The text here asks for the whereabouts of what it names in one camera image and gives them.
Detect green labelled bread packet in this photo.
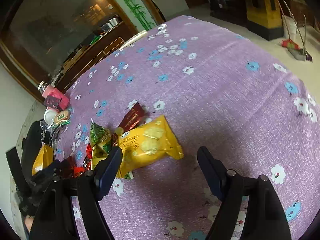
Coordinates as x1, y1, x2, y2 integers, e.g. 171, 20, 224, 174
54, 110, 70, 125

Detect red dustpan with broom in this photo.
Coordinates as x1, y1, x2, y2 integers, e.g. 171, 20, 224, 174
281, 39, 313, 62

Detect white bucket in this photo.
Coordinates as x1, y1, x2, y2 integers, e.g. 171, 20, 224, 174
282, 15, 297, 40

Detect green snack packet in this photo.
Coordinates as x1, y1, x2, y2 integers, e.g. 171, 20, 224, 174
89, 119, 112, 153

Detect orange snack bag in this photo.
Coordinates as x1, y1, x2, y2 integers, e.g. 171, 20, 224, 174
32, 144, 54, 176

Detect yellow black cabinet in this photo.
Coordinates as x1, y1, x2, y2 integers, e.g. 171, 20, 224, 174
246, 0, 284, 41

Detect dark patterned small box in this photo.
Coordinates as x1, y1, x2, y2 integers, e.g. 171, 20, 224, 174
43, 95, 62, 111

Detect wooden framed glass door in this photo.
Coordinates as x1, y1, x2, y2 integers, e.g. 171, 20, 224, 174
0, 0, 166, 103

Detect white tube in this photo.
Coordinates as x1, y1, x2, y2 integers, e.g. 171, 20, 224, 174
119, 30, 148, 50

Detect white cup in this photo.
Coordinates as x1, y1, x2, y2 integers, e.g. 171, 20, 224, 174
43, 107, 58, 126

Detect yellow cracker bag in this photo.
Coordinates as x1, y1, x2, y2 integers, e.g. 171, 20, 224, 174
116, 115, 184, 178

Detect small red candy packet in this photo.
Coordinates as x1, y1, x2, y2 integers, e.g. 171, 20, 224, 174
82, 144, 92, 171

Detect purple floral tablecloth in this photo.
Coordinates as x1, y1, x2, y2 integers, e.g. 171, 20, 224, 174
55, 16, 319, 239

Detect dark red wafer bar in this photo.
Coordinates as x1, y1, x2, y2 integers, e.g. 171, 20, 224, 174
116, 102, 145, 134

